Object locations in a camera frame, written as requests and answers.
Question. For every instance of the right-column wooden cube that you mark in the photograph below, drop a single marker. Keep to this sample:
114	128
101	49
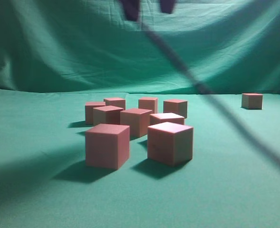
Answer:
137	119
107	146
252	101

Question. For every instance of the left-column wooden cube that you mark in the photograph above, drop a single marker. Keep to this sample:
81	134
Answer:
115	101
170	143
149	103
107	115

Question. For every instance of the white-topped marked wooden cube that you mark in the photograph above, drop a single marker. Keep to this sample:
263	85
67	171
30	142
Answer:
166	117

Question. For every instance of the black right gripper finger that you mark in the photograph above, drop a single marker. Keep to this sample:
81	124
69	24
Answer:
131	9

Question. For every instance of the wooden cube placed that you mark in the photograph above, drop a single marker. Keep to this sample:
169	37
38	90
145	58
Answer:
176	106
89	106

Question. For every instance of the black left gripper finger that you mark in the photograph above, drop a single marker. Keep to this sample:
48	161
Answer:
167	6

